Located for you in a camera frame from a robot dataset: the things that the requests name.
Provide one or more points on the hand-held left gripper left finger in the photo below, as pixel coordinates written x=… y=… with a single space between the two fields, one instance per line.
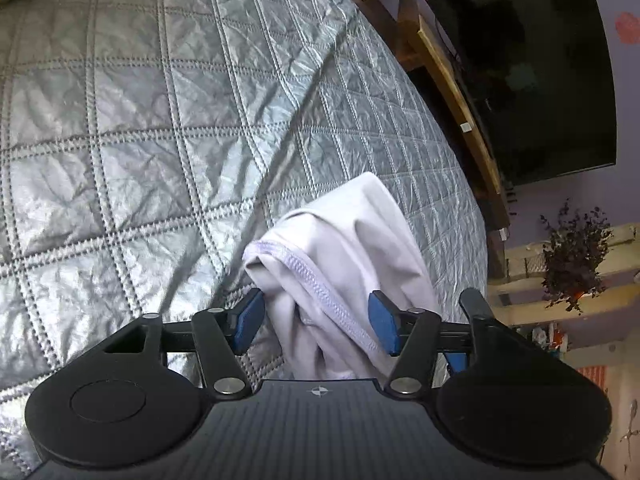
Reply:
x=247 y=322

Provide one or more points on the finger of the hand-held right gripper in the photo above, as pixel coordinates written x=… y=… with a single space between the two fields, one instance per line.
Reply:
x=472 y=305

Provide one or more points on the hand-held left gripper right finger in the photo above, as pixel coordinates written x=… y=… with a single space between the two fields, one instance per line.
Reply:
x=382 y=325

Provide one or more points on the lavender garment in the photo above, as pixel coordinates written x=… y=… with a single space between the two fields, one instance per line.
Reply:
x=350 y=240

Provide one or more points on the dried purple flowers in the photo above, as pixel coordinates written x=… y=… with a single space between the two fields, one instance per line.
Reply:
x=575 y=255

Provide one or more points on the grey quilted bedspread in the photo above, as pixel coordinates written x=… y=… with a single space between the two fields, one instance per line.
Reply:
x=175 y=135

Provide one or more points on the black television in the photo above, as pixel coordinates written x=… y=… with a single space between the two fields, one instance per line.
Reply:
x=530 y=60

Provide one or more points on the dark wooden cabinet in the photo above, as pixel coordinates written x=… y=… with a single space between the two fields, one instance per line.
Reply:
x=375 y=15

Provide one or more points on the red wall sticker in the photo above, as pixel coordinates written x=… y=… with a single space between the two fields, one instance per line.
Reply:
x=629 y=27

